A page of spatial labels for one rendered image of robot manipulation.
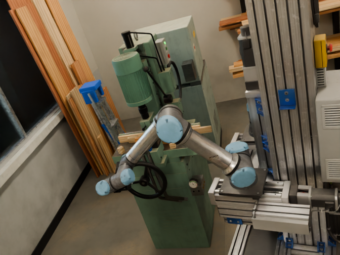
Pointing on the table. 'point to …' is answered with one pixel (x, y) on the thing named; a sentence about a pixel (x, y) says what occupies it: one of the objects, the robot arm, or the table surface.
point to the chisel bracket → (147, 121)
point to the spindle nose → (143, 111)
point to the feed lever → (159, 87)
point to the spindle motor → (132, 79)
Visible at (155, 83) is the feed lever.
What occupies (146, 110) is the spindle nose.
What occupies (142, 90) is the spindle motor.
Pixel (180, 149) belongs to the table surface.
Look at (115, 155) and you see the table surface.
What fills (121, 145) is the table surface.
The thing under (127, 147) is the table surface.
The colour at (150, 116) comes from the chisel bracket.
